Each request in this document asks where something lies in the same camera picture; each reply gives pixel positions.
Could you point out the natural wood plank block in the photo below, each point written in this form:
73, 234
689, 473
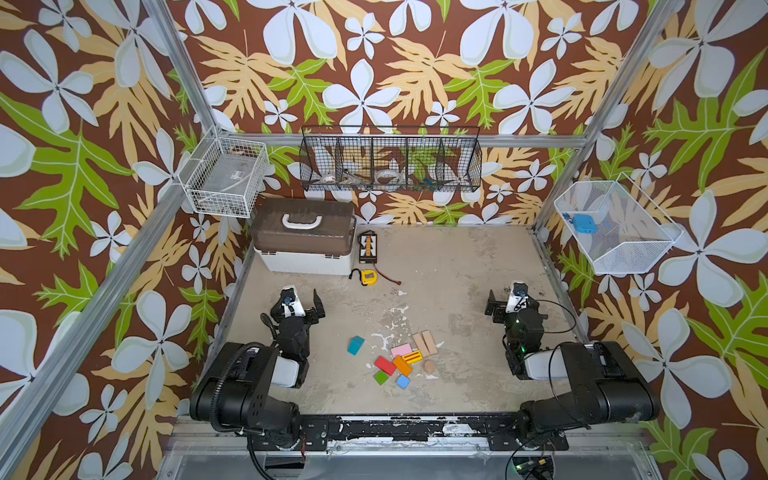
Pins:
421, 344

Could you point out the yellow red striped block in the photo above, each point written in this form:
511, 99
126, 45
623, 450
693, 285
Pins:
413, 357

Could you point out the orange block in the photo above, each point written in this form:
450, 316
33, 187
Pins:
402, 366

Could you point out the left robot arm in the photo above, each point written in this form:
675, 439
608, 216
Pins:
233, 395

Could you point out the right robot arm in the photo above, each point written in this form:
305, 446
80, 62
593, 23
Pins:
604, 384

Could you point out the teal wedge block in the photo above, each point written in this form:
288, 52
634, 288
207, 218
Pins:
355, 345

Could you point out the round natural wood block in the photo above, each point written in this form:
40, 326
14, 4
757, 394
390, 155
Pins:
429, 367

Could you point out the pink block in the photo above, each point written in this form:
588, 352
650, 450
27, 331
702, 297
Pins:
401, 350

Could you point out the green block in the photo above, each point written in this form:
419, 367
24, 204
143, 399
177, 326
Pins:
381, 377

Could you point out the blue block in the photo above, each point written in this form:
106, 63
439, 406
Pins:
403, 381

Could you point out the yellow tape measure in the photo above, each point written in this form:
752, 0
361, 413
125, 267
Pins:
366, 277

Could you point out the brown lid tool box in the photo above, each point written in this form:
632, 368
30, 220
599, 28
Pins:
305, 236

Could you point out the black orange battery charger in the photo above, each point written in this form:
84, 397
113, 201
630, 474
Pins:
367, 241

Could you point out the blue object in basket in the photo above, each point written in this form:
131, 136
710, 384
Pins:
584, 224

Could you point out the white mesh basket right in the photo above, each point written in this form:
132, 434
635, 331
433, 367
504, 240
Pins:
634, 232

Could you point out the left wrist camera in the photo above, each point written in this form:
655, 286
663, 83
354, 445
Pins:
289, 304

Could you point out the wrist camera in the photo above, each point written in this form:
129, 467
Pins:
518, 298
289, 304

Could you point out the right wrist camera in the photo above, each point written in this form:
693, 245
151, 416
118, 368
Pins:
518, 298

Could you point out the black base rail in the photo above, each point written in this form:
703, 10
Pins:
502, 432

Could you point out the black wire basket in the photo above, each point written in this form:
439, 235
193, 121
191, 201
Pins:
416, 158

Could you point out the white wire basket left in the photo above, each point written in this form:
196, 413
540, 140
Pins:
224, 175

